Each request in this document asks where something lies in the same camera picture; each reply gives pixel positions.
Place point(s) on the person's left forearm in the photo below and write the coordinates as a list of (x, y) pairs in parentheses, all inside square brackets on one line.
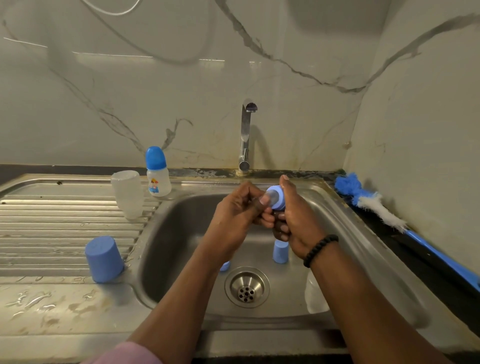
[(180, 307)]

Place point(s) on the person's right forearm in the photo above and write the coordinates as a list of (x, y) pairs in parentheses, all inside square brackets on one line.
[(375, 311)]

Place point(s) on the blue and white bottle brush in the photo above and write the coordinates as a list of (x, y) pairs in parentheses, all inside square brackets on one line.
[(346, 185)]

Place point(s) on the translucent bottle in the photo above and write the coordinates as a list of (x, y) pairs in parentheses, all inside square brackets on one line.
[(315, 296), (127, 195)]

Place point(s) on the chrome sink faucet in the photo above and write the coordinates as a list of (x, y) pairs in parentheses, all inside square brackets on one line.
[(244, 139)]

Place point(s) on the metal sink drain strainer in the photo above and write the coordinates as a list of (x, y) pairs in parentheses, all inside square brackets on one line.
[(247, 287)]

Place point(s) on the person's right hand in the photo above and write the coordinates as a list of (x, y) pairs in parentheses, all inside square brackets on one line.
[(304, 221)]

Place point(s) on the translucent bottle front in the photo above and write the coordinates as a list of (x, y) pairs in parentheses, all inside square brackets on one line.
[(127, 195)]

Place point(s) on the blue cylindrical bottle cap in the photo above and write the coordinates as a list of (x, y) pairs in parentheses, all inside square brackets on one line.
[(280, 255), (103, 262)]

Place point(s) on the pink shirt sleeve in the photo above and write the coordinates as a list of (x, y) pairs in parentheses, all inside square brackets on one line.
[(124, 354)]

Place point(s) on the cartoon print baby bottle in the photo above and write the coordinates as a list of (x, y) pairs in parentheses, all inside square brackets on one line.
[(159, 184)]

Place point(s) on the person's left hand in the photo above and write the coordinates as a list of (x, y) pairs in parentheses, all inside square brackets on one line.
[(232, 221)]

